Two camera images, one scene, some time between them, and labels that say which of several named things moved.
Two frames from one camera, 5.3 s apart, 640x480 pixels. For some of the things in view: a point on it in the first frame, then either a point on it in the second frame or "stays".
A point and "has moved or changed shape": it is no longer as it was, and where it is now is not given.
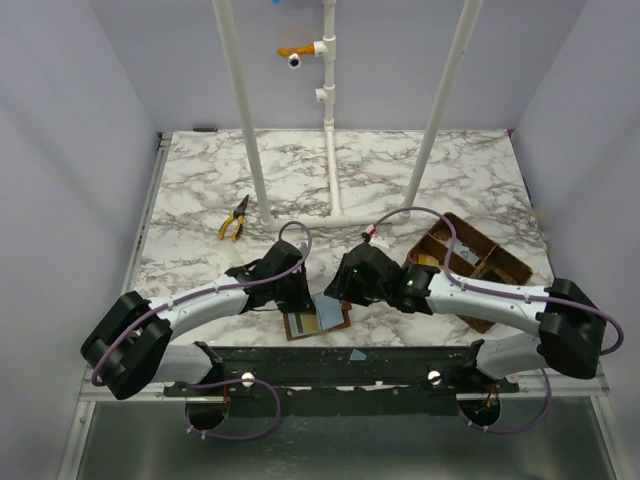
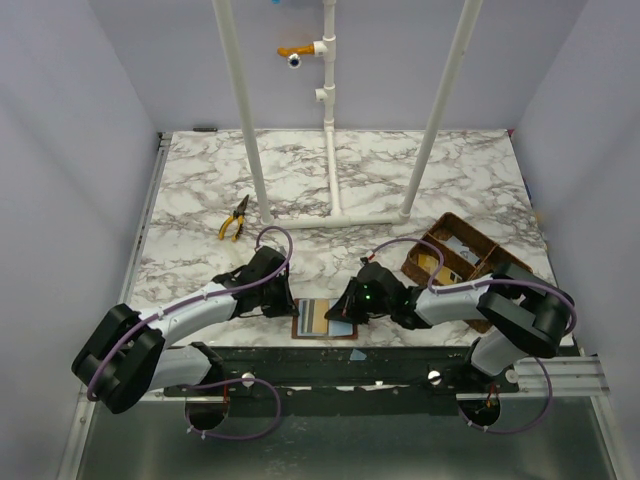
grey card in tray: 463,251 stays
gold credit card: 311,322 has moved or changed shape
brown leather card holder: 300,324 has moved or changed shape
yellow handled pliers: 238,213 stays
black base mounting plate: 354,381 stays
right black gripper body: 339,286 to 351,301
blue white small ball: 294,61 stays
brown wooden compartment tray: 476,253 stays
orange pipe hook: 301,50 stays
